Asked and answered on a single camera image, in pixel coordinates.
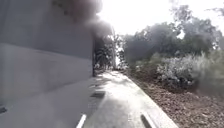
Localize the drain cover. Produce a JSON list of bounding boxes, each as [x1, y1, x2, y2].
[[89, 90, 107, 99]]

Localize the grey concrete path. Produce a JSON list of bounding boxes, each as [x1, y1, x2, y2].
[[0, 70, 180, 128]]

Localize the row of trees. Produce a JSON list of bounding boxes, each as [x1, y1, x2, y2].
[[93, 6, 224, 73]]

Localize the robot's own part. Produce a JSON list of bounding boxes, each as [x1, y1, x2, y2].
[[140, 113, 156, 128], [75, 113, 88, 128]]

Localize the pale bushes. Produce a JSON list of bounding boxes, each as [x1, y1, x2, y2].
[[133, 51, 224, 91]]

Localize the mulch bed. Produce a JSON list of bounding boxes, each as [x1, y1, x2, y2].
[[124, 71, 224, 128]]

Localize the grey concrete building wall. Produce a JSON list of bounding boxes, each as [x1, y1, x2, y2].
[[0, 0, 95, 108]]

